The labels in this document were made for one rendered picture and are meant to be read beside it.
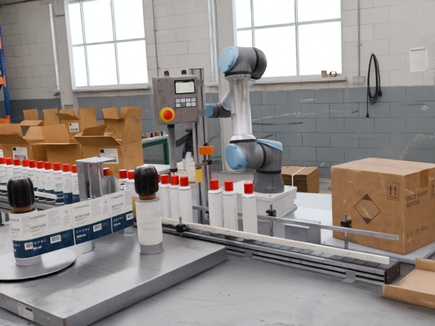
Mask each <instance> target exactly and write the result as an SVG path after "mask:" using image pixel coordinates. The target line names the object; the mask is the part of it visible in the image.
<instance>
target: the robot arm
mask: <svg viewBox="0 0 435 326"><path fill-rule="evenodd" d="M218 67H219V70H220V71H221V72H222V73H225V79H226V80H227V81H228V82H229V91H228V92H227V93H226V95H225V96H224V97H223V99H222V100H221V101H220V102H219V103H206V119H208V118H231V120H232V138H231V139H230V144H229V145H228V146H227V147H226V150H225V158H226V161H227V164H228V165H229V166H230V167H231V168H232V169H234V170H241V171H244V170H248V169H256V174H255V176H254V179H253V182H252V183H253V191H254V192H257V193H268V194H275V193H283V192H284V190H285V186H284V182H283V179H282V153H283V151H282V143H281V142H277V141H272V140H264V139H257V141H256V138H255V137H254V136H253V135H252V126H251V109H250V100H249V89H250V88H251V86H252V85H253V84H254V82H255V81H256V80H259V79H260V78H261V77H262V76H263V75H264V73H265V71H266V69H267V57H266V55H265V54H264V52H263V51H262V50H260V49H259V48H256V47H238V46H227V47H225V48H224V49H223V50H222V51H221V54H220V55H219V60H218ZM184 128H185V132H189V133H188V134H187V135H185V136H184V137H182V138H180V139H178V140H176V141H175V145H176V147H180V146H182V144H184V148H183V154H182V159H183V169H184V170H185V168H186V164H188V163H191V162H193V160H194V159H193V158H192V157H191V152H192V156H193V157H194V145H193V134H192V123H184Z"/></svg>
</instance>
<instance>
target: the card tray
mask: <svg viewBox="0 0 435 326"><path fill-rule="evenodd" d="M383 298H387V299H392V300H396V301H402V302H405V303H410V304H413V305H419V306H422V307H427V308H431V309H435V260H430V259H423V258H419V257H416V268H415V269H414V270H413V271H411V273H410V274H408V275H407V276H406V277H405V278H403V279H402V280H401V281H400V282H399V283H398V284H397V285H395V286H392V285H387V284H383Z"/></svg>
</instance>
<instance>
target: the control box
mask: <svg viewBox="0 0 435 326"><path fill-rule="evenodd" d="M192 79H194V80H195V93H192V94H175V86H174V80H192ZM152 85H153V102H154V112H155V123H156V124H158V125H168V124H184V123H193V122H198V121H199V108H198V97H197V76H195V75H184V76H160V77H153V78H152ZM189 97H196V101H197V107H182V108H175V98H189ZM166 110H169V111H171V112H172V113H173V117H172V119H170V120H166V119H165V118H164V117H163V113H164V112H165V111H166Z"/></svg>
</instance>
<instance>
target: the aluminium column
mask: <svg viewBox="0 0 435 326"><path fill-rule="evenodd" d="M188 72H189V75H195V76H197V81H198V80H204V79H205V76H204V68H197V69H188ZM197 97H198V108H199V110H203V109H206V98H205V86H199V87H197ZM192 134H193V145H194V166H195V164H198V163H202V160H204V158H203V155H200V154H199V161H198V150H197V138H198V149H199V147H201V146H203V143H208V132H207V120H206V116H199V121H198V122H197V133H196V123H195V122H193V123H192ZM200 167H202V168H201V172H202V182H201V202H200V188H199V182H198V183H197V177H196V168H198V167H195V186H196V197H197V206H200V205H201V204H202V206H205V207H206V191H205V170H204V166H200ZM206 172H207V184H208V191H209V190H210V187H209V175H208V165H206ZM202 214H203V224H204V225H209V224H206V219H207V214H206V213H205V211H203V210H202ZM202 214H201V210H197V218H198V224H202ZM209 226H210V225H209Z"/></svg>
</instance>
